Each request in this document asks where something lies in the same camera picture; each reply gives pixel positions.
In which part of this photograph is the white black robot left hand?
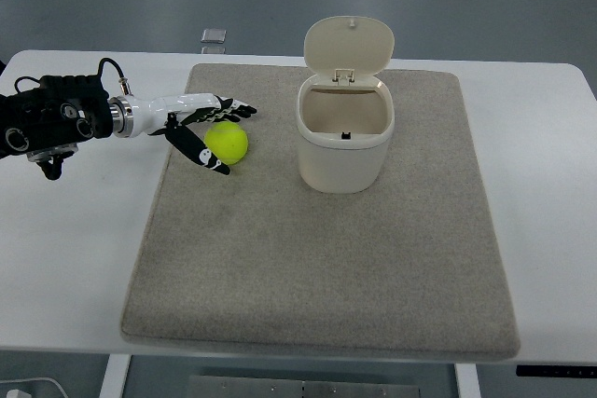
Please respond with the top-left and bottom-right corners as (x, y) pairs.
(110, 93), (257, 175)

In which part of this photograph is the yellow-green tennis ball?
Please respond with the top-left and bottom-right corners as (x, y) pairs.
(204, 121), (249, 165)

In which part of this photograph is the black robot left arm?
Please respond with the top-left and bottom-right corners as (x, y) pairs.
(1, 58), (131, 181)

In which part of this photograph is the cream lidded bin box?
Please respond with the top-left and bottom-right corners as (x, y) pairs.
(296, 16), (396, 194)

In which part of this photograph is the lower silver floor plate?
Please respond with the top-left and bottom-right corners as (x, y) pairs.
(201, 46), (226, 54)

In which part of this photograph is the silver floor plate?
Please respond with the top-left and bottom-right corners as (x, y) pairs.
(201, 28), (227, 44)
(201, 46), (226, 54)

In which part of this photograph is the upper silver floor plate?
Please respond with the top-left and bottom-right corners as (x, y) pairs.
(201, 28), (227, 44)

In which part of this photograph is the beige felt mat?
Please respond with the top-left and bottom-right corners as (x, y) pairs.
(120, 63), (520, 361)

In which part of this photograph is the white left table leg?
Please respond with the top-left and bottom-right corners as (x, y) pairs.
(99, 354), (132, 398)

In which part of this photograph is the white table leg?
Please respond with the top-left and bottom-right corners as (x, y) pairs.
(99, 354), (132, 398)
(454, 364), (481, 398)

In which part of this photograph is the grey metal floor plate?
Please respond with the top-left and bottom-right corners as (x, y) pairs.
(187, 376), (421, 398)

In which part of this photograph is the white object bottom left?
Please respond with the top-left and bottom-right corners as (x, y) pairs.
(1, 377), (69, 398)

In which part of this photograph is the white right table leg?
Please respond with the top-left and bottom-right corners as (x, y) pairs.
(454, 364), (481, 398)

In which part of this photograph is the black table control panel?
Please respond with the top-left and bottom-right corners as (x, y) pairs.
(516, 364), (597, 378)

